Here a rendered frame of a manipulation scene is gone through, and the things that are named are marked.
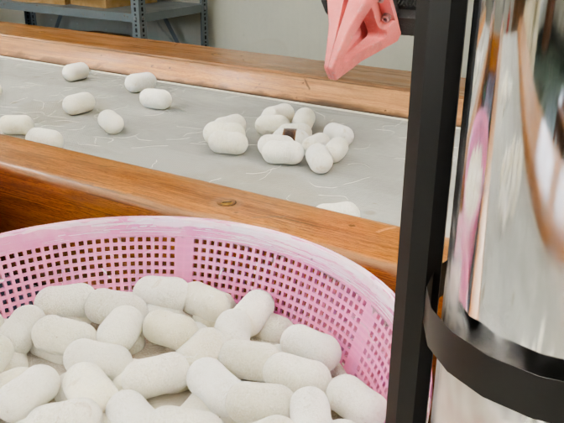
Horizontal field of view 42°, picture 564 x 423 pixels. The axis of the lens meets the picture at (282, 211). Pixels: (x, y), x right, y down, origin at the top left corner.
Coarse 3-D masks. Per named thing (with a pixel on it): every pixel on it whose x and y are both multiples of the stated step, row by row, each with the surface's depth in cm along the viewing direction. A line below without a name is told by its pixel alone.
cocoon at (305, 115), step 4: (300, 108) 70; (304, 108) 70; (308, 108) 70; (296, 112) 69; (300, 112) 68; (304, 112) 68; (308, 112) 69; (312, 112) 70; (296, 116) 68; (300, 116) 68; (304, 116) 68; (308, 116) 68; (312, 116) 69; (296, 120) 68; (300, 120) 68; (304, 120) 68; (308, 120) 68; (312, 120) 68; (308, 124) 68; (312, 124) 69
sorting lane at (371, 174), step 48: (0, 96) 81; (48, 96) 82; (96, 96) 82; (192, 96) 82; (240, 96) 82; (96, 144) 65; (144, 144) 65; (192, 144) 65; (384, 144) 66; (288, 192) 55; (336, 192) 55; (384, 192) 55
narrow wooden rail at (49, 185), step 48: (0, 144) 57; (0, 192) 53; (48, 192) 50; (96, 192) 48; (144, 192) 47; (192, 192) 47; (240, 192) 48; (96, 240) 49; (336, 240) 41; (384, 240) 41; (288, 288) 42; (432, 384) 39
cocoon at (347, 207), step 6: (324, 204) 48; (330, 204) 48; (336, 204) 48; (342, 204) 48; (348, 204) 48; (354, 204) 48; (330, 210) 47; (336, 210) 47; (342, 210) 47; (348, 210) 47; (354, 210) 47
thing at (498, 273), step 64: (448, 0) 6; (512, 0) 5; (448, 64) 6; (512, 64) 5; (448, 128) 7; (512, 128) 5; (448, 192) 7; (512, 192) 6; (448, 256) 7; (512, 256) 6; (448, 320) 7; (512, 320) 6; (448, 384) 7; (512, 384) 6
